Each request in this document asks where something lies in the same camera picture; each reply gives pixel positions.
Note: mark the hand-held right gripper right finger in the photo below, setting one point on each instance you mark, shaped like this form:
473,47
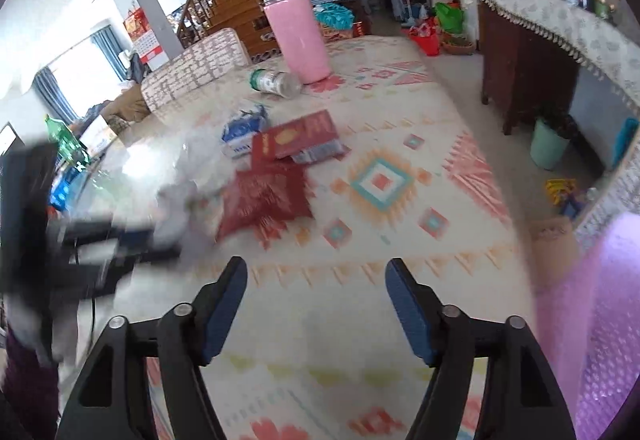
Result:
407,315

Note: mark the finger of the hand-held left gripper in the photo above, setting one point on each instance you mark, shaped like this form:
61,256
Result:
150,254
110,227

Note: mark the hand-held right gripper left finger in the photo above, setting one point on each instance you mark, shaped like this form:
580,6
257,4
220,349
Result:
225,315

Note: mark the white plastic bag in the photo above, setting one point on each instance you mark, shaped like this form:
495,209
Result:
180,215

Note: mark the dark red bag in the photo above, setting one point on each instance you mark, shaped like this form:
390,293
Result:
265,197

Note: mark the small patterned box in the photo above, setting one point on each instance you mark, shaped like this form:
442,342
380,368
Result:
325,154

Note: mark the red booklet box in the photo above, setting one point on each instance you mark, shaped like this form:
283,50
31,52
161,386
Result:
295,135

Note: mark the purple plastic basket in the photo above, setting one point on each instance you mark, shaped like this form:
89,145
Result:
600,320

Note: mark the person's left forearm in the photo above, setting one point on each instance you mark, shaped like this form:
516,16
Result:
27,385

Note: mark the blue box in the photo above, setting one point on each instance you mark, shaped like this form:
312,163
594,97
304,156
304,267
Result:
62,192

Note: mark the patterned tablecloth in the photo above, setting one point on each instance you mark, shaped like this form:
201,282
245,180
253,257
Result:
425,240

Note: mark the green plastic bottle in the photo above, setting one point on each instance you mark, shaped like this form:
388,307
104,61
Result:
67,142

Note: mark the brown sofa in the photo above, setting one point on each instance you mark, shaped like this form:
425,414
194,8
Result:
127,105

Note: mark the blue curtain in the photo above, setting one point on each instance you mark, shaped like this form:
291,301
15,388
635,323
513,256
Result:
107,55
52,95

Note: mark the blue and white tissue packet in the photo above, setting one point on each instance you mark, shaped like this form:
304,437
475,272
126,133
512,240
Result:
242,130

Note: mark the patterned chair back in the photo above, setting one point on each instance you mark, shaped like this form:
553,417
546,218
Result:
200,62

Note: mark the yellow and blue toy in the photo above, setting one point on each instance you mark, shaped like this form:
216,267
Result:
562,195

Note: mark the small bottle with green cap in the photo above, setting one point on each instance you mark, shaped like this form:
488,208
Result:
280,82

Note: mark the green waste bin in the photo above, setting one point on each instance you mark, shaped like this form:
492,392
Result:
548,147

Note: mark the pink thermos bottle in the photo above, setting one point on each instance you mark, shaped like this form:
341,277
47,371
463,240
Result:
297,40

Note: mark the red basket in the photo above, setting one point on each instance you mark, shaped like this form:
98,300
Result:
426,40

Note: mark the dark wooden sideboard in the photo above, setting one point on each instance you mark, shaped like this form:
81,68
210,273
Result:
525,65
550,20

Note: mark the green bag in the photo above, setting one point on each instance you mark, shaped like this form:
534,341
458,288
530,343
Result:
449,17

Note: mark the teal bag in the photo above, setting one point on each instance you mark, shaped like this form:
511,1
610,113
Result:
334,16

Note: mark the red wall calendar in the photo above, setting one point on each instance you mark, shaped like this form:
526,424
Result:
145,40

